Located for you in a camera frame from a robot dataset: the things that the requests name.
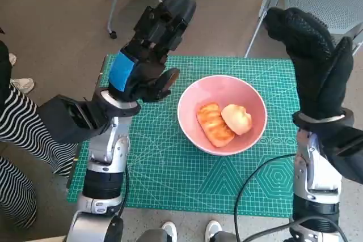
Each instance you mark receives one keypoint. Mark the robot left hand blue tape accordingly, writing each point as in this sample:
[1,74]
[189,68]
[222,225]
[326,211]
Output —
[144,69]

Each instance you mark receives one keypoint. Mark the long striped toy bread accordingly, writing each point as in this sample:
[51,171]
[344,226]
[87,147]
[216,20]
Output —
[211,123]

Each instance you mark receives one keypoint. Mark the person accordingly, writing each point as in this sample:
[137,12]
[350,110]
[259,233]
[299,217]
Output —
[22,123]
[24,84]

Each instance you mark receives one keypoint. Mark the robot left arm silver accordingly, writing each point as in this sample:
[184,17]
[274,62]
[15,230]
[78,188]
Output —
[107,151]

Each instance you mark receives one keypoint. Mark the green cutting mat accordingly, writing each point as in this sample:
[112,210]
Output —
[170,174]

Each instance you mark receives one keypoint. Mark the grey chair with casters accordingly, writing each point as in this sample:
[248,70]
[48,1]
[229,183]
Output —
[113,4]

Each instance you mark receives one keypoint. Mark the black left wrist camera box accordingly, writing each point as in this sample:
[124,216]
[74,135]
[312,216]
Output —
[62,128]

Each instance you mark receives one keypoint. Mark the robot right hand black glove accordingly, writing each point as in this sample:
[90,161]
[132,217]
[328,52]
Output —
[314,77]

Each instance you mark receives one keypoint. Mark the pink bowl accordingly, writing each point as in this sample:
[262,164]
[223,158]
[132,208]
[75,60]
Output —
[224,89]

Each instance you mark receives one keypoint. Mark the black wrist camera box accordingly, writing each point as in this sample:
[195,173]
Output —
[62,128]
[348,154]

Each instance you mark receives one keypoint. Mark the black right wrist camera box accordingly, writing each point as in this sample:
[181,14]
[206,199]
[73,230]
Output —
[348,154]

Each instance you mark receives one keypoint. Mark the round toy bread bun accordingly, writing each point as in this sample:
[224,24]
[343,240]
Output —
[236,120]

